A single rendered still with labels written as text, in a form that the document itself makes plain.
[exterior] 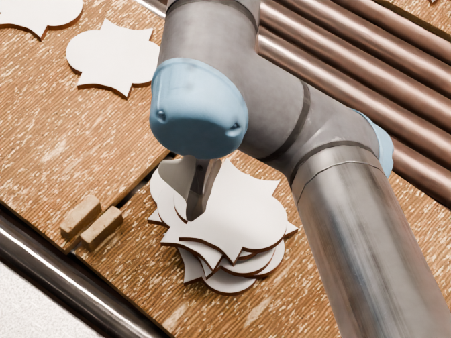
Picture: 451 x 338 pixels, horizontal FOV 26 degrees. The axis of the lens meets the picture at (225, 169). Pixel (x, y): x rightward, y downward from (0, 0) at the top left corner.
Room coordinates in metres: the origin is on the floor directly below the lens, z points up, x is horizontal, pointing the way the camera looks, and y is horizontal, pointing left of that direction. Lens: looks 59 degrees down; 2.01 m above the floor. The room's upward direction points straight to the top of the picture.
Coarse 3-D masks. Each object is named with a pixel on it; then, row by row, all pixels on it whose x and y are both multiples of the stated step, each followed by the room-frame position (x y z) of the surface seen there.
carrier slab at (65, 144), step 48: (96, 0) 0.93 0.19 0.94; (0, 48) 0.84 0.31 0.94; (48, 48) 0.84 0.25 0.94; (0, 96) 0.76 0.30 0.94; (48, 96) 0.76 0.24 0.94; (96, 96) 0.76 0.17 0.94; (144, 96) 0.76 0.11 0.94; (0, 144) 0.68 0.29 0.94; (48, 144) 0.68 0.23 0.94; (96, 144) 0.68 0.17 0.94; (144, 144) 0.68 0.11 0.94; (0, 192) 0.61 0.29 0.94; (48, 192) 0.61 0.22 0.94; (96, 192) 0.61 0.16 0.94; (48, 240) 0.55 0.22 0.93
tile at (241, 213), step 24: (216, 192) 0.56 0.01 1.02; (240, 192) 0.56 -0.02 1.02; (264, 192) 0.56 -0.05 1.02; (216, 216) 0.53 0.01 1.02; (240, 216) 0.53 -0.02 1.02; (264, 216) 0.53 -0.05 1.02; (192, 240) 0.50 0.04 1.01; (216, 240) 0.50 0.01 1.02; (240, 240) 0.50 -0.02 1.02; (264, 240) 0.50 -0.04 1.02
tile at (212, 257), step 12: (168, 192) 0.57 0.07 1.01; (168, 204) 0.55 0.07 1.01; (168, 216) 0.54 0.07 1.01; (168, 228) 0.53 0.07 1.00; (180, 228) 0.52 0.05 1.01; (168, 240) 0.51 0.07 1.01; (192, 252) 0.49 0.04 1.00; (204, 252) 0.49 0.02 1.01; (216, 252) 0.49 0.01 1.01; (216, 264) 0.48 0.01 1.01
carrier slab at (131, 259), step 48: (144, 192) 0.61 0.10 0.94; (288, 192) 0.61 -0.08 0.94; (144, 240) 0.54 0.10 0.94; (288, 240) 0.54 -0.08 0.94; (432, 240) 0.54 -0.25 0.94; (144, 288) 0.48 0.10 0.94; (192, 288) 0.48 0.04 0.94; (288, 288) 0.48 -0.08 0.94; (192, 336) 0.42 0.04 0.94; (240, 336) 0.42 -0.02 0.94; (288, 336) 0.42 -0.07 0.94; (336, 336) 0.42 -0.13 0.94
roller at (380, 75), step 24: (264, 0) 0.94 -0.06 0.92; (264, 24) 0.91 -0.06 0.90; (288, 24) 0.90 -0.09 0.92; (312, 24) 0.90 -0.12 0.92; (312, 48) 0.86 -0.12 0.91; (336, 48) 0.85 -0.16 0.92; (360, 72) 0.82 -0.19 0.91; (384, 72) 0.81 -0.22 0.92; (384, 96) 0.79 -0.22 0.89; (408, 96) 0.77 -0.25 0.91; (432, 96) 0.77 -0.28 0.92; (432, 120) 0.74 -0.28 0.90
